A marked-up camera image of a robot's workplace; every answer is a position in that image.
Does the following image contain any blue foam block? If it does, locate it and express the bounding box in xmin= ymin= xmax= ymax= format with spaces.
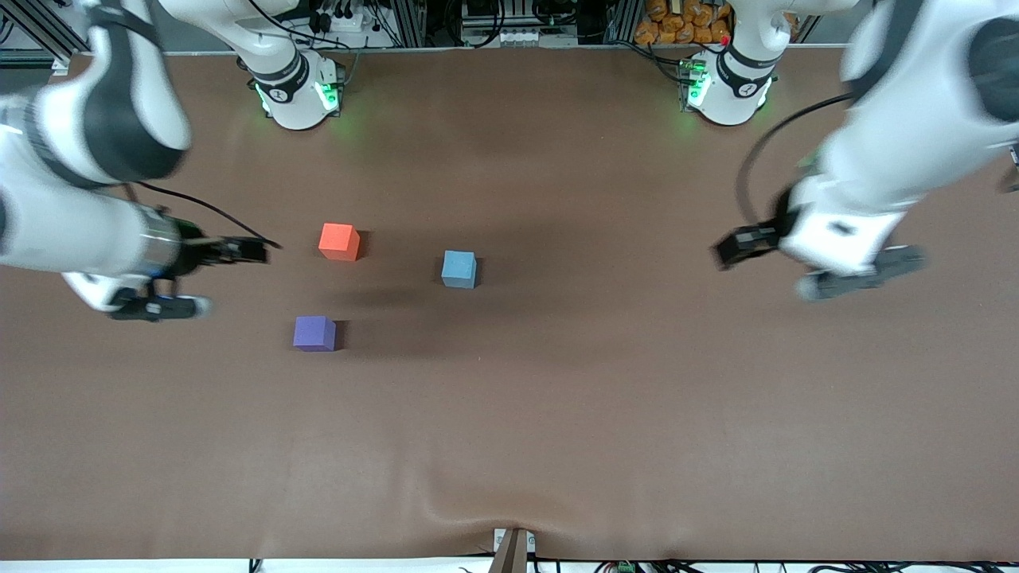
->
xmin=441 ymin=250 xmax=478 ymax=290

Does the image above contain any orange foam block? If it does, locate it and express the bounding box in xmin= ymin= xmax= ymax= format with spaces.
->
xmin=318 ymin=223 xmax=361 ymax=262

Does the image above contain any purple foam block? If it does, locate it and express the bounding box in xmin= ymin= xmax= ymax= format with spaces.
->
xmin=293 ymin=315 xmax=337 ymax=353

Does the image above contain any brown table cover sheet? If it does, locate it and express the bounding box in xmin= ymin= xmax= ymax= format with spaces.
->
xmin=0 ymin=46 xmax=1019 ymax=563

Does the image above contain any orange packets heap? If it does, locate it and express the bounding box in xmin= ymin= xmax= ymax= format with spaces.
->
xmin=634 ymin=0 xmax=733 ymax=46

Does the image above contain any power strip with black plugs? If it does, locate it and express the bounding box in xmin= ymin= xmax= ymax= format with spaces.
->
xmin=309 ymin=0 xmax=377 ymax=34

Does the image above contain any white power strip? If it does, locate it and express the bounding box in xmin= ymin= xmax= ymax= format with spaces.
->
xmin=495 ymin=28 xmax=580 ymax=47

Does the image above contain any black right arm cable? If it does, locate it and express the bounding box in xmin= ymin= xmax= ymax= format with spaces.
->
xmin=123 ymin=181 xmax=282 ymax=250

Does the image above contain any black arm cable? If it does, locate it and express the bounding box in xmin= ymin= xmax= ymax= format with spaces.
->
xmin=734 ymin=93 xmax=857 ymax=228
xmin=123 ymin=181 xmax=282 ymax=250

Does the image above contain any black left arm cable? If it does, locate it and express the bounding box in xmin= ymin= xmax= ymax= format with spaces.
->
xmin=734 ymin=93 xmax=857 ymax=228

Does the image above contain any aluminium frame post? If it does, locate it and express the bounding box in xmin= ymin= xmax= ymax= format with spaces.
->
xmin=607 ymin=0 xmax=642 ymax=45
xmin=388 ymin=0 xmax=428 ymax=49

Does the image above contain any slanted aluminium frame strut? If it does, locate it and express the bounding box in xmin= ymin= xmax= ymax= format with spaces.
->
xmin=0 ymin=0 xmax=88 ymax=72

